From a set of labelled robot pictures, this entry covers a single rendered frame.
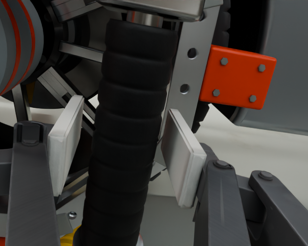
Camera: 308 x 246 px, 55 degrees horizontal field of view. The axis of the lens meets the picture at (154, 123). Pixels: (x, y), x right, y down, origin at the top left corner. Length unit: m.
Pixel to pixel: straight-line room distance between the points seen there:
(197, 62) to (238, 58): 0.05
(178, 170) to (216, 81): 0.24
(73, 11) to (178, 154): 0.35
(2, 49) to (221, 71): 0.24
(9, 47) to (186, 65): 0.20
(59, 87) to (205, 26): 0.24
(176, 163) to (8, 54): 0.18
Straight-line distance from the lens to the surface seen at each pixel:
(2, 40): 0.28
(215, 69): 0.38
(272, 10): 0.57
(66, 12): 0.47
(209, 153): 0.16
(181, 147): 0.15
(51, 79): 0.48
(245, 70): 0.39
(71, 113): 0.16
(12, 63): 0.30
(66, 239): 0.54
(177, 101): 0.38
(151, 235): 1.45
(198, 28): 0.37
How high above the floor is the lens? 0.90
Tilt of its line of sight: 18 degrees down
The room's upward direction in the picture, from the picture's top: 11 degrees clockwise
